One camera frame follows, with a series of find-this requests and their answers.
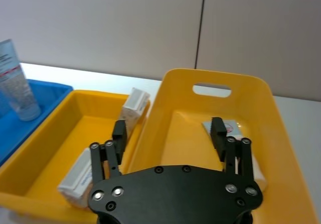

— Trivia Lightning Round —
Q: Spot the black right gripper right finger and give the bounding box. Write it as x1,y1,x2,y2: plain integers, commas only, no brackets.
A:
210,117,254,182

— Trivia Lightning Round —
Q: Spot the flat white box red print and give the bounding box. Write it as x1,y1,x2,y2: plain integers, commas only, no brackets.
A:
201,119,269,192

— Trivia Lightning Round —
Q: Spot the pale blue squeeze tube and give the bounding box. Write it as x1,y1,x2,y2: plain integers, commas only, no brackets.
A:
0,38,42,122

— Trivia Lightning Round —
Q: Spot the shallow yellow plastic tray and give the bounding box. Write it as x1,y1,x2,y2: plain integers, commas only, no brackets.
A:
0,89,151,224

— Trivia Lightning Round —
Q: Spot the yellow plastic bin with handle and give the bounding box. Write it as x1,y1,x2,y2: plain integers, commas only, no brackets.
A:
125,68,321,224

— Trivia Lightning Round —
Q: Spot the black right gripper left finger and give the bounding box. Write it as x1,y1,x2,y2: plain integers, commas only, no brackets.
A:
89,120,129,185

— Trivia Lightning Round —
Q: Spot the small white carton box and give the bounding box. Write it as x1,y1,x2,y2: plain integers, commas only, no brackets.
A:
119,87,151,135
57,147,121,209

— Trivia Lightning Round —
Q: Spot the blue plastic tray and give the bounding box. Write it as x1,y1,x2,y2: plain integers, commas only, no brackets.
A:
0,79,74,167

